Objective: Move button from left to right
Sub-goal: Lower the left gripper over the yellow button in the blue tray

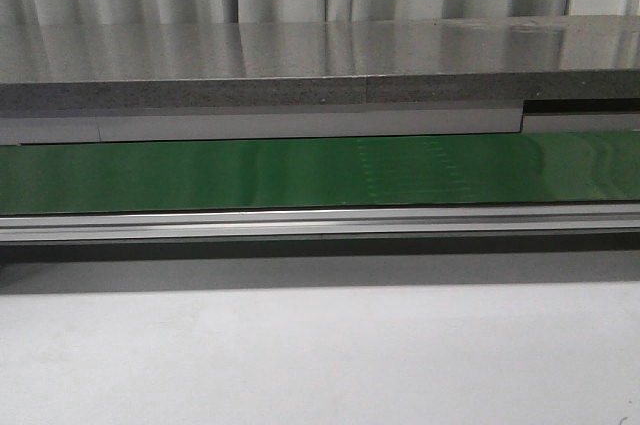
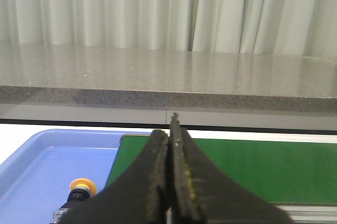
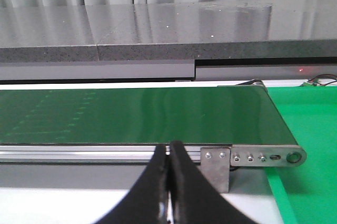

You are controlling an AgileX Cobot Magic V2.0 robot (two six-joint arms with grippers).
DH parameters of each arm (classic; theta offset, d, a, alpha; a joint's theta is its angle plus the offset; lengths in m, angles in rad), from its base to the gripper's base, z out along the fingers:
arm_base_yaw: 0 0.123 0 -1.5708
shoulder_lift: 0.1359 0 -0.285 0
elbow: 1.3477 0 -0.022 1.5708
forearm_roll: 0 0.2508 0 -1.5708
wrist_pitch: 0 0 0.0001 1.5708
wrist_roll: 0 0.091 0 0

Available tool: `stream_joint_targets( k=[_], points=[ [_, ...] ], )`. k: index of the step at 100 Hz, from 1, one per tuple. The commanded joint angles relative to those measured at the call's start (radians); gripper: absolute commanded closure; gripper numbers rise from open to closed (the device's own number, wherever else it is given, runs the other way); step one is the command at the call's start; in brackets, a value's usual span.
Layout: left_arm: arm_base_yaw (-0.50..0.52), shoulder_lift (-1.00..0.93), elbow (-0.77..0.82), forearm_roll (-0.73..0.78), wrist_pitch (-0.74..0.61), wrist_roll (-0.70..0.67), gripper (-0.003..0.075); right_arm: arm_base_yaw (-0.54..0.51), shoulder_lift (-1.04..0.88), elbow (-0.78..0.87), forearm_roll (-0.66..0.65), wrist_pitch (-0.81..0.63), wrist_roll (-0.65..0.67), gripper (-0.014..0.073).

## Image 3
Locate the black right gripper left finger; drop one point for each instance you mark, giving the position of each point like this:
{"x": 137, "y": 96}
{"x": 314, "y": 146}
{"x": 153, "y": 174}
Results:
{"x": 147, "y": 200}

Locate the green conveyor belt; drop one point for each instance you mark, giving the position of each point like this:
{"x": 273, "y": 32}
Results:
{"x": 194, "y": 115}

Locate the aluminium conveyor frame rail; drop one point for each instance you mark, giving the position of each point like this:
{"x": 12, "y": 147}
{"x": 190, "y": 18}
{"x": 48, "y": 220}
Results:
{"x": 238, "y": 155}

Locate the grey stone countertop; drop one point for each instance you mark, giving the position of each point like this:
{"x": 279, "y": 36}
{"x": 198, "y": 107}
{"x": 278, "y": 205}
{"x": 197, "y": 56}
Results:
{"x": 236, "y": 30}

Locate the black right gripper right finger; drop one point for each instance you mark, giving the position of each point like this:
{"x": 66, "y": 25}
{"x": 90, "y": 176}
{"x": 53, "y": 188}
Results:
{"x": 194, "y": 199}

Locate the grey cabinet front panel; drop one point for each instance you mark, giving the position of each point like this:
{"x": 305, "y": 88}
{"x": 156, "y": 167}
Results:
{"x": 160, "y": 69}

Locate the bright green tray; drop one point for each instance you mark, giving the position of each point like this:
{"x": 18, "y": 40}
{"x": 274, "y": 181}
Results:
{"x": 307, "y": 193}

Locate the metal conveyor support bracket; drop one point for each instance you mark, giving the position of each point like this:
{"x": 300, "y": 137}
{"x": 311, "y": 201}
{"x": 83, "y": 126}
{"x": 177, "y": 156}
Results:
{"x": 215, "y": 166}

